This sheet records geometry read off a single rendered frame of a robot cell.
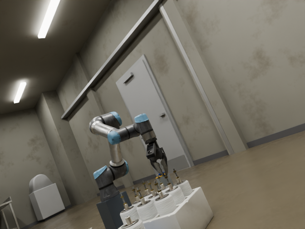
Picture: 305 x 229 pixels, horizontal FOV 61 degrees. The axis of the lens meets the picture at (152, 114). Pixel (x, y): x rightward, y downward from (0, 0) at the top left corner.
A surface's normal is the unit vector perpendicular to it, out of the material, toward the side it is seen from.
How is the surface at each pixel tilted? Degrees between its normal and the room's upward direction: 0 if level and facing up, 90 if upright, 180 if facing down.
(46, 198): 90
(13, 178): 90
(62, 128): 90
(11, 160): 90
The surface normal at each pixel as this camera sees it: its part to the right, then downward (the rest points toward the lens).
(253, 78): -0.73, 0.23
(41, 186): 0.60, -0.37
